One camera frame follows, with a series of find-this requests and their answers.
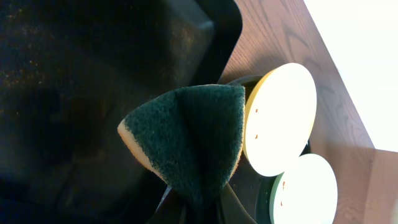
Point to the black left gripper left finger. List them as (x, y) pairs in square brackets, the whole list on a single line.
[(172, 210)]

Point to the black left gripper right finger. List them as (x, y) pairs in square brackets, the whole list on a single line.
[(230, 210)]

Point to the green and yellow sponge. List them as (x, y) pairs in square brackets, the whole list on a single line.
[(191, 138)]

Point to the mint plate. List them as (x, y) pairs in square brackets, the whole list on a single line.
[(306, 193)]

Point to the yellow plate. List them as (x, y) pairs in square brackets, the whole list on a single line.
[(295, 86)]

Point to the black rectangular tray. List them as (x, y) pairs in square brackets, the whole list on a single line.
[(70, 72)]

